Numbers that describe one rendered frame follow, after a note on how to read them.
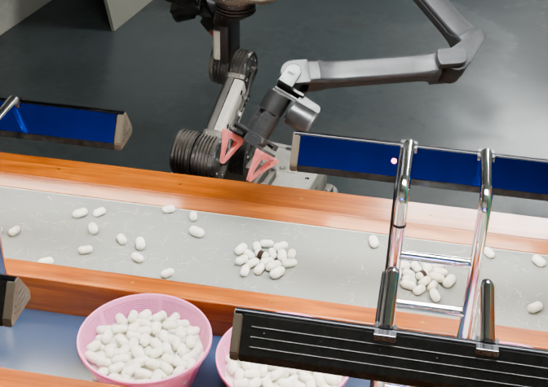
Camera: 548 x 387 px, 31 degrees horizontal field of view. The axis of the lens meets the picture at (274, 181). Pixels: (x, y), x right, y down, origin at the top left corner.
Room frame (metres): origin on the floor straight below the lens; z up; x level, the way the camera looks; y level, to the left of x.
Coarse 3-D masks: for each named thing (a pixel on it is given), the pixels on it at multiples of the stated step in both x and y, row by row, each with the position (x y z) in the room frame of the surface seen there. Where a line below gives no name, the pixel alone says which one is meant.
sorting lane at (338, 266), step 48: (0, 192) 2.01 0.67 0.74; (48, 192) 2.01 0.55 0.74; (48, 240) 1.82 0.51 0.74; (96, 240) 1.82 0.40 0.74; (144, 240) 1.83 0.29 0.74; (192, 240) 1.84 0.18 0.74; (240, 240) 1.84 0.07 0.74; (288, 240) 1.85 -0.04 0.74; (336, 240) 1.85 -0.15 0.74; (384, 240) 1.86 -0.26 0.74; (432, 240) 1.86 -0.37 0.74; (240, 288) 1.66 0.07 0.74; (288, 288) 1.67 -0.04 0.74; (336, 288) 1.68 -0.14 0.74; (528, 288) 1.70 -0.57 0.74
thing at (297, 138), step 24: (312, 144) 1.69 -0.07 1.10; (336, 144) 1.68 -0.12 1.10; (360, 144) 1.68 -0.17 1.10; (384, 144) 1.67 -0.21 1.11; (312, 168) 1.66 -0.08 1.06; (336, 168) 1.66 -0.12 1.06; (360, 168) 1.65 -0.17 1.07; (384, 168) 1.65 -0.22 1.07; (432, 168) 1.64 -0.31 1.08; (456, 168) 1.63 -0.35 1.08; (504, 168) 1.62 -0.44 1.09; (528, 168) 1.62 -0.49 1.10; (504, 192) 1.60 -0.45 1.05; (528, 192) 1.59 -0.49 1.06
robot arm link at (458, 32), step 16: (416, 0) 2.21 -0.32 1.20; (432, 0) 2.19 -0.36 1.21; (448, 0) 2.19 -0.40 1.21; (432, 16) 2.17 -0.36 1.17; (448, 16) 2.16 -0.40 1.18; (448, 32) 2.14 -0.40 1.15; (464, 32) 2.12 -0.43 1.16; (480, 32) 2.12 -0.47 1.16; (464, 48) 2.08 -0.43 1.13; (464, 64) 2.05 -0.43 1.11; (448, 80) 2.07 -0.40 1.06
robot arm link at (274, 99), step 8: (264, 96) 1.95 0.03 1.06; (272, 96) 1.94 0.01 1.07; (280, 96) 1.94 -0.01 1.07; (288, 96) 1.95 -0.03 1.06; (264, 104) 1.93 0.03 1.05; (272, 104) 1.93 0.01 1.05; (280, 104) 1.93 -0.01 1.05; (288, 104) 1.95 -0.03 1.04; (272, 112) 1.92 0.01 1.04; (280, 112) 1.93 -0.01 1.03; (288, 112) 1.93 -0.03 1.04
